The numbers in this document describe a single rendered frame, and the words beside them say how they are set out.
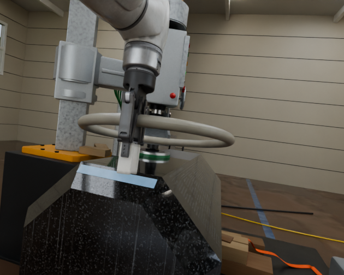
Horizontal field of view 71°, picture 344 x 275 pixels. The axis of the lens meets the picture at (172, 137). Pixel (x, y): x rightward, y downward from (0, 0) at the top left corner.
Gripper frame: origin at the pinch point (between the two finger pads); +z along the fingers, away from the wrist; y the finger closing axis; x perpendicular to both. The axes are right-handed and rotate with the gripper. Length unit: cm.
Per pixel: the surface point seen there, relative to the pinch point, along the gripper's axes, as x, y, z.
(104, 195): 17.7, 29.7, 13.9
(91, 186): 24.0, 31.8, 11.8
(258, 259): -61, 149, 65
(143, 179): 5.2, 33.5, 6.9
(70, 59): 85, 94, -63
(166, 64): 11, 71, -54
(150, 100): 18, 73, -33
